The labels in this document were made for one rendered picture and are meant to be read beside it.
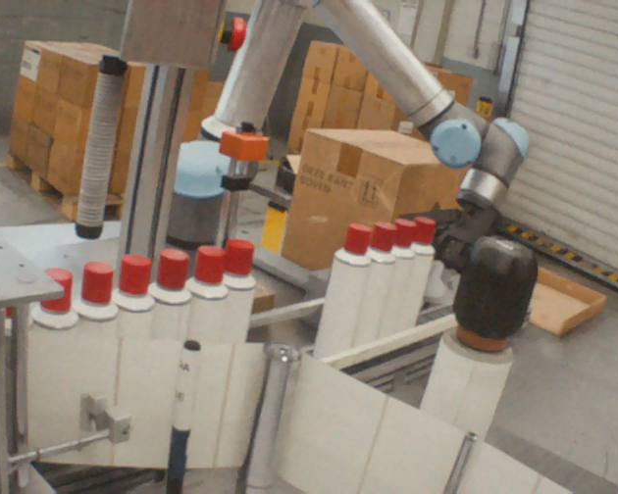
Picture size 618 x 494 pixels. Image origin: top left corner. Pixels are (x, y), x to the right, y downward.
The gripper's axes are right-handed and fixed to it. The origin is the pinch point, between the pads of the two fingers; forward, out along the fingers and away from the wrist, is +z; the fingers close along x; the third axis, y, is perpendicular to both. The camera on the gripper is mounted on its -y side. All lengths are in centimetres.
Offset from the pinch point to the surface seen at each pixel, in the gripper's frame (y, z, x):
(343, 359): 4.8, 13.3, -18.4
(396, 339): 4.7, 6.8, -7.4
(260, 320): -2.6, 14.3, -29.6
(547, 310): 5, -19, 53
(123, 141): -283, -33, 153
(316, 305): -2.6, 8.5, -19.9
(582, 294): 7, -29, 68
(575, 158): -130, -193, 367
